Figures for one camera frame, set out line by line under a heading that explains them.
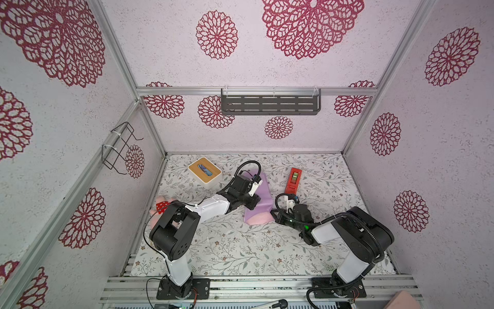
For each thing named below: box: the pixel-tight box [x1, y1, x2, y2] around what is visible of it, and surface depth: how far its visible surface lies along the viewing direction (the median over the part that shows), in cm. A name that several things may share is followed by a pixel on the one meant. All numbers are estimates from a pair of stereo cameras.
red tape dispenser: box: [284, 167, 303, 196], surface depth 104 cm
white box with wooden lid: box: [187, 157, 223, 191], surface depth 107 cm
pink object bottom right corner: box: [383, 290, 422, 309], surface depth 71 cm
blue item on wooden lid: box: [197, 164, 213, 177], surface depth 108 cm
